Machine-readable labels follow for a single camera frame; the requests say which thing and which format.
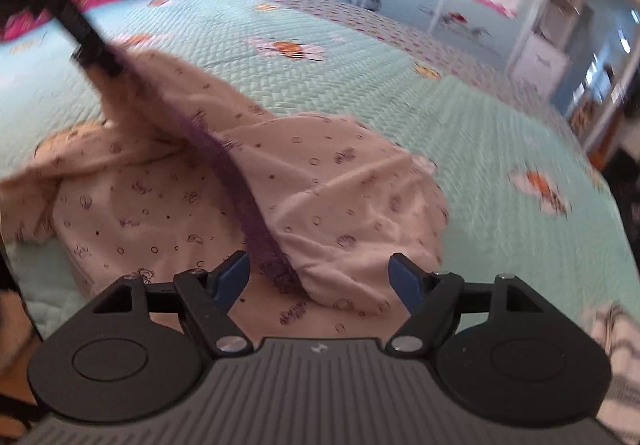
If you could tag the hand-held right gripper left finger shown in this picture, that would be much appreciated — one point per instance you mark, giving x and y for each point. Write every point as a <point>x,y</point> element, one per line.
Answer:
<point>235,271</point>

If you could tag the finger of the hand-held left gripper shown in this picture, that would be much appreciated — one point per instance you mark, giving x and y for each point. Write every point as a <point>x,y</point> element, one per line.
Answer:
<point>97,52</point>

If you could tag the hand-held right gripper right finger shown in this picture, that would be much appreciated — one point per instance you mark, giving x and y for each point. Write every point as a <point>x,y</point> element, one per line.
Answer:
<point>404,277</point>

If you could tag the cream printed pajama top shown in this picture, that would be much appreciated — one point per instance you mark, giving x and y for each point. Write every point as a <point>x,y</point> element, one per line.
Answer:
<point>150,205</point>

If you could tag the bee print quilted bedspread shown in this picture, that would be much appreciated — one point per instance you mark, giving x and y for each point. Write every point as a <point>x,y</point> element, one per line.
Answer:
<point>450,125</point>

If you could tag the striped white cloth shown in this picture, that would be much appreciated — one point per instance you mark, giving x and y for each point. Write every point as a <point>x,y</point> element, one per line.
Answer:
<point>617,340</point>

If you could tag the white drawer cabinet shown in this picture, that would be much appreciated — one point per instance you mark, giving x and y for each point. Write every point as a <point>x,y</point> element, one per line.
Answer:
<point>542,62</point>

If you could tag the sliding door wardrobe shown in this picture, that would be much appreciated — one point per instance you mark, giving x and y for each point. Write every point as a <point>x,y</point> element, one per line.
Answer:
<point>415,5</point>

